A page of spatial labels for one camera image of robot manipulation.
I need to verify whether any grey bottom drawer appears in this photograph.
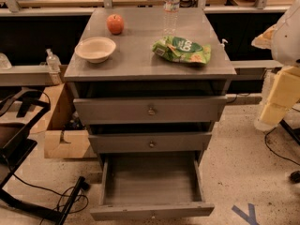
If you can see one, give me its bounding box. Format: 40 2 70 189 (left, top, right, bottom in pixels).
90 152 214 220

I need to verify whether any grey drawer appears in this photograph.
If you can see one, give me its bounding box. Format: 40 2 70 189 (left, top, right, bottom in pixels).
89 132 212 154
74 96 227 125
90 152 214 220

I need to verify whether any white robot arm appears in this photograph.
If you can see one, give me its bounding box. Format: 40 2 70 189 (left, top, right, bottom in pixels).
251 0 300 131

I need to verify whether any grey top drawer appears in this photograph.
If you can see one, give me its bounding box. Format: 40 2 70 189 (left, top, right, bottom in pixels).
74 96 227 125

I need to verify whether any grey middle drawer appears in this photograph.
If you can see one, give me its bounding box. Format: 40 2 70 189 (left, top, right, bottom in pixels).
89 132 212 154

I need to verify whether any grey wooden drawer cabinet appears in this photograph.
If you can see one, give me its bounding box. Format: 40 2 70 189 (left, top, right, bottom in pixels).
65 7 235 163

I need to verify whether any black stand base right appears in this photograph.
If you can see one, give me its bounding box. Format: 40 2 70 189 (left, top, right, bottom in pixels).
280 120 300 145

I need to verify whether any small white pump bottle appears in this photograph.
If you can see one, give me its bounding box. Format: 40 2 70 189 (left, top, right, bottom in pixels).
220 38 229 49

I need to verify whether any green chip bag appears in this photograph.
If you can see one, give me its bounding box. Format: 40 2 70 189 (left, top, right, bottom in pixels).
152 36 211 64

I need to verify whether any blue tape floor mark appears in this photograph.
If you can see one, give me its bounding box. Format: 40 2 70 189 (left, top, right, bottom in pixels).
232 203 260 225

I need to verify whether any clear plastic water bottle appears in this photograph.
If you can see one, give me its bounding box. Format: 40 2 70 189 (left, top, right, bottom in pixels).
163 0 180 36

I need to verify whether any red apple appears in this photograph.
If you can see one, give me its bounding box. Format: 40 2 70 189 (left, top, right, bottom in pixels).
106 14 124 35

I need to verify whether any beige paper bowl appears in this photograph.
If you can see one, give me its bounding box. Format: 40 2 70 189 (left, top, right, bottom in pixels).
75 37 116 64

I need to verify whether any cardboard box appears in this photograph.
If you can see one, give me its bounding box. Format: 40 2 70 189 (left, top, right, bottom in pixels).
31 82 97 158

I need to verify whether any hand sanitizer pump bottle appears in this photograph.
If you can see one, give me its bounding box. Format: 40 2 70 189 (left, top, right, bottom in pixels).
46 49 62 85

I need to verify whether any black metal stand left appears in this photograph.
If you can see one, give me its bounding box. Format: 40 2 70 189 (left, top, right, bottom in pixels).
0 88 89 225

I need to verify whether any black floor cable right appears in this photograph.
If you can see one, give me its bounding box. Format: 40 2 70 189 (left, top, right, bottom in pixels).
263 127 300 167

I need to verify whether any black floor cable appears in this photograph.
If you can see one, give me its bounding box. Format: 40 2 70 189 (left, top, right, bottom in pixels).
263 127 300 167
6 159 90 225

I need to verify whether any black floor cable left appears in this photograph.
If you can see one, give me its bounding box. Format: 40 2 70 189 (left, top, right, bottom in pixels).
6 159 90 225

